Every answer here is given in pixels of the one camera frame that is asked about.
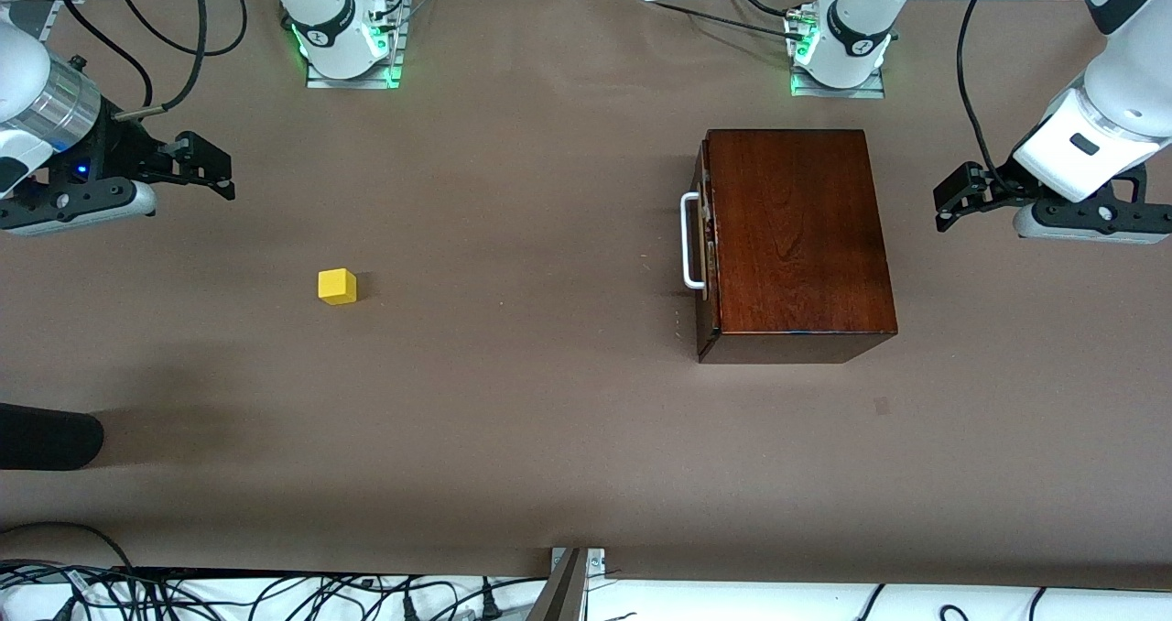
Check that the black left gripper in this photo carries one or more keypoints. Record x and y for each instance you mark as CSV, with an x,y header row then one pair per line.
x,y
997,190

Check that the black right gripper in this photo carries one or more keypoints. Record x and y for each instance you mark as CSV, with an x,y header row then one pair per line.
x,y
124,149

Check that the yellow block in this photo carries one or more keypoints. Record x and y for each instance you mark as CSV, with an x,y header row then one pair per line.
x,y
336,287

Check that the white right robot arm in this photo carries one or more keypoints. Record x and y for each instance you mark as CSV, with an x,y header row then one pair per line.
x,y
23,81

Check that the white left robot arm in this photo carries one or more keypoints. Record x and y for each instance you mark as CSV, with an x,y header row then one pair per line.
x,y
1126,90

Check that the dark brown wooden cabinet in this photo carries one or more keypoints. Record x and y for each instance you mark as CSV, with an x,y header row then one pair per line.
x,y
797,236

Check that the black rounded object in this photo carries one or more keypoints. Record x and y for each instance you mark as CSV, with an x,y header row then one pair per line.
x,y
46,436

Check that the brown table mat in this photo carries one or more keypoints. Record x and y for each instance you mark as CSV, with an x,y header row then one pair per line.
x,y
458,419

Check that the black power plug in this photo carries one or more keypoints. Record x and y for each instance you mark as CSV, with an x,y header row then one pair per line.
x,y
411,608
491,603

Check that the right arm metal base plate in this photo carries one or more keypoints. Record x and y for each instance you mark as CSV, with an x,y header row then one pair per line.
x,y
320,82

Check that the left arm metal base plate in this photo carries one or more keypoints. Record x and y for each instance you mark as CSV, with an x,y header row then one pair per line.
x,y
806,90

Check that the aluminium table edge rail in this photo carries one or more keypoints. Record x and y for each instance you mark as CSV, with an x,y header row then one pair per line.
x,y
48,21

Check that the grey metal post with bracket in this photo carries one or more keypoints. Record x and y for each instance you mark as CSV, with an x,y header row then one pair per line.
x,y
563,593

